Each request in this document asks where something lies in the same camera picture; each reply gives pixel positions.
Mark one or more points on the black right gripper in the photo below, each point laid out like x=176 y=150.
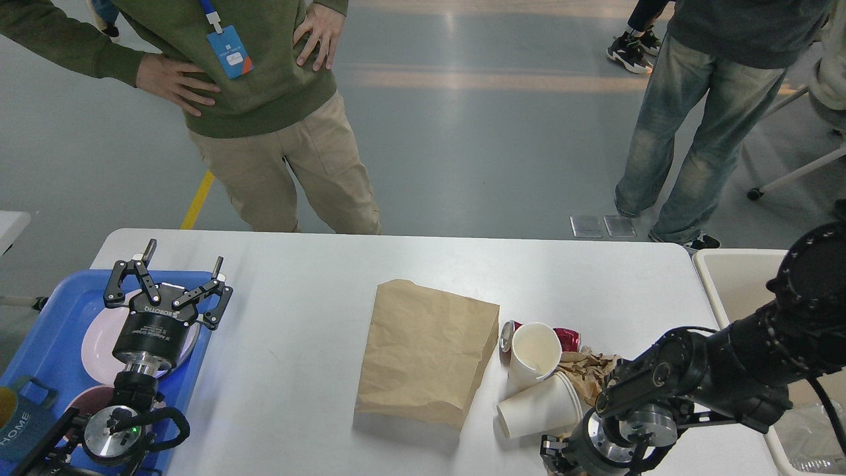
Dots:
x=598 y=446

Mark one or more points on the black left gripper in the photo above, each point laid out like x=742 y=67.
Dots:
x=155 y=330

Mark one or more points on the pink plate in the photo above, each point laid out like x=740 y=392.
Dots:
x=100 y=339

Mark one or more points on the brown paper bag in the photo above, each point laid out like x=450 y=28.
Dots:
x=426 y=353

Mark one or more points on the clear plastic bag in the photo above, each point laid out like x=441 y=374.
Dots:
x=803 y=443

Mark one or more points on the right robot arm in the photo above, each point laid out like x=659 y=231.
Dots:
x=739 y=375

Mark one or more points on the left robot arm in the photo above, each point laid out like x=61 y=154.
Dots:
x=131 y=426

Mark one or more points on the lying white paper cup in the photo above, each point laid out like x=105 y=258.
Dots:
x=551 y=404

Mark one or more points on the crumpled brown paper upper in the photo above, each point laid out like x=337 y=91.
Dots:
x=586 y=370

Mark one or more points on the upright white paper cup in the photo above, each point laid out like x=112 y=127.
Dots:
x=535 y=353

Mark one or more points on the teal mug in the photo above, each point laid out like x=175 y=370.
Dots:
x=24 y=422

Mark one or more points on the white side table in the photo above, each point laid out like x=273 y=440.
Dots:
x=13 y=224

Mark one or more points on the person in green sweater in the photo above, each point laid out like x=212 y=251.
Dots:
x=262 y=134

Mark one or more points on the clear floor plate left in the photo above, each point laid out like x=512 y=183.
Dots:
x=586 y=226

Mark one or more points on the clear floor plate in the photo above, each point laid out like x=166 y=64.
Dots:
x=586 y=226
x=619 y=226

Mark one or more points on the clear floor plate right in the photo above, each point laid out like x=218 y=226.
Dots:
x=619 y=226

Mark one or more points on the beige plastic bin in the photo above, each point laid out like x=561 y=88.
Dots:
x=734 y=280

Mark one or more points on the blue id badge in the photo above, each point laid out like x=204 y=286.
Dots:
x=230 y=52

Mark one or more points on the walking person in jeans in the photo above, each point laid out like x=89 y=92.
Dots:
x=105 y=15

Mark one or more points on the chair leg with caster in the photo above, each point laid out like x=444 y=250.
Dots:
x=757 y=192

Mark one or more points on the person in black sneakers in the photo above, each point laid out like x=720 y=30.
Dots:
x=638 y=40

